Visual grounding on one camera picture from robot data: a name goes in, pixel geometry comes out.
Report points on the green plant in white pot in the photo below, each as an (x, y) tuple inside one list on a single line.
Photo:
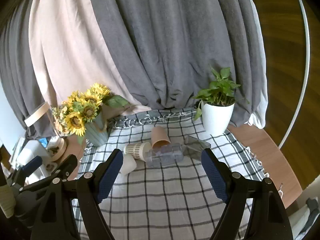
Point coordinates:
[(217, 116)]

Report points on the pale dried flower bunch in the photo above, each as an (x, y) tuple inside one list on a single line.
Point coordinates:
[(58, 121)]

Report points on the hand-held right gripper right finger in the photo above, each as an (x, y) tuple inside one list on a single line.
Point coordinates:
[(215, 177)]

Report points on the grey curtain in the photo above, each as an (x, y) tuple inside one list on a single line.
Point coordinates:
[(162, 42)]

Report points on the clear plastic bottle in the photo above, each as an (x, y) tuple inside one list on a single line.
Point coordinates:
[(165, 155)]

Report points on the yellow sunflower bouquet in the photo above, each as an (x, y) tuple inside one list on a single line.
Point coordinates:
[(83, 110)]

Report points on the white appliance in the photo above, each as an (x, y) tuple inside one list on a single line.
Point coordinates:
[(30, 152)]

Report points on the round wooden box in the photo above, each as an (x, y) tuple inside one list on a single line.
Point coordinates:
[(58, 148)]

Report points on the checked white grey cloth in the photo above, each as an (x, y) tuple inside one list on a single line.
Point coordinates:
[(162, 197)]

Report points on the beige curtain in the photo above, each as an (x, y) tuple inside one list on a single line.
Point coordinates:
[(65, 55)]

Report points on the dark grey cloth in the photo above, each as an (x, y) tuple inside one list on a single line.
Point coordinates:
[(312, 212)]

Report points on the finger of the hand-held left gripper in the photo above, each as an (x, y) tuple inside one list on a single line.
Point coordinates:
[(66, 163), (31, 164)]

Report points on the white round hoop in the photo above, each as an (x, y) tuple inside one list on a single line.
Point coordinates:
[(303, 55)]

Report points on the teal ribbed vase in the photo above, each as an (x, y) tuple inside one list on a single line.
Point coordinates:
[(97, 132)]

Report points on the brown paper cup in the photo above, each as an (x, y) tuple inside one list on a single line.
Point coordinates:
[(160, 136)]

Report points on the plain white cup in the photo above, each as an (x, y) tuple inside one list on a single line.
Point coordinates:
[(128, 165)]

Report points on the patterned white paper cup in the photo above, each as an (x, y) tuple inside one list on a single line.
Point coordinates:
[(136, 150)]

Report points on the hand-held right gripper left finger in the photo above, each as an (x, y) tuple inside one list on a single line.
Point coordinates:
[(110, 177)]

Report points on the grey transparent square cup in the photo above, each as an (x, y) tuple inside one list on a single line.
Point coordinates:
[(197, 146)]

